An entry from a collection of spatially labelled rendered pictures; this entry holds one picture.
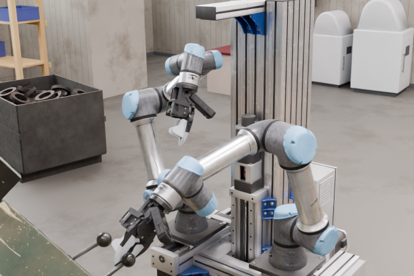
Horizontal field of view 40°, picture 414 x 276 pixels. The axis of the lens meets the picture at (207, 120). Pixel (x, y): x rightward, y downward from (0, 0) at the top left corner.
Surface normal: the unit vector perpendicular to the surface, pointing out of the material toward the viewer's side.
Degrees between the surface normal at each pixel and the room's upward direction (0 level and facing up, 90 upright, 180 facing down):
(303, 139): 84
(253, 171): 90
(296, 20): 90
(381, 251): 0
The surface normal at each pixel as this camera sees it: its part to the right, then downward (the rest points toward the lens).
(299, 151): 0.59, 0.10
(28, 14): 0.80, 0.16
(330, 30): -0.66, 0.22
